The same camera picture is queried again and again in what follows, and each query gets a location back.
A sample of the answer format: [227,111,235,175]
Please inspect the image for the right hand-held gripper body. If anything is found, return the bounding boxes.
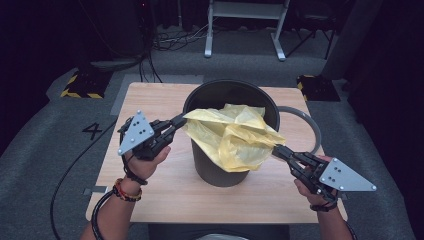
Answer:
[289,152,378,201]

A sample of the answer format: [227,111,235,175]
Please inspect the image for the beaded bracelet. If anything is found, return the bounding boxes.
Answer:
[112,178,143,203]

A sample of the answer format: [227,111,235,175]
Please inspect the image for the yellow-black striped base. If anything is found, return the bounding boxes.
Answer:
[60,69,113,100]
[296,74,341,103]

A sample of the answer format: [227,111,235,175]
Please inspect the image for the person's left hand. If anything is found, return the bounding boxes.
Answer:
[124,144,172,184]

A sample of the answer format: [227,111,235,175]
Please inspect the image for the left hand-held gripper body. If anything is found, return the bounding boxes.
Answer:
[117,109,171,160]

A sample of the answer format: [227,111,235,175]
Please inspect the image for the bundle of floor cables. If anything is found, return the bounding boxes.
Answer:
[139,23,214,84]

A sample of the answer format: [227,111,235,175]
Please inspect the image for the black tripod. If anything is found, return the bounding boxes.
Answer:
[285,11,338,61]

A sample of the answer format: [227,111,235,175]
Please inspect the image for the grey tape strip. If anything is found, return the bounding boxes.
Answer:
[82,185,110,196]

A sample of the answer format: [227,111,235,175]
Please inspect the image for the person's right hand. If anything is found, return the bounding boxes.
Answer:
[294,179,338,208]

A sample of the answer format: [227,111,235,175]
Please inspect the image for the grey plastic bin ring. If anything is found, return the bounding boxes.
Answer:
[276,105,323,156]

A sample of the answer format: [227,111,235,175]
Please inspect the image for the black wrist strap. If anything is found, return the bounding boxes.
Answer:
[309,199,339,213]
[122,155,149,186]

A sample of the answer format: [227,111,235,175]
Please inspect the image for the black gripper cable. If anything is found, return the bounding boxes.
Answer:
[91,189,115,240]

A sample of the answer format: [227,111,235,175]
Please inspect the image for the black ribbed trash bin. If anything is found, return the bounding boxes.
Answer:
[182,78,281,188]

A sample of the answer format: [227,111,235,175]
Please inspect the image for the black floor cable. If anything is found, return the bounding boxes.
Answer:
[49,119,118,240]

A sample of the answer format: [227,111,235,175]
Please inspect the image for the yellow plastic trash bag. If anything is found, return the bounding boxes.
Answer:
[182,103,287,173]

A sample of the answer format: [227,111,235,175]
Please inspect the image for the white metal stand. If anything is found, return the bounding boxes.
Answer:
[203,0,291,62]

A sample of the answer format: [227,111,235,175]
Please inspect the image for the grey pillar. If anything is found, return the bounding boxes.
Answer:
[321,0,384,81]

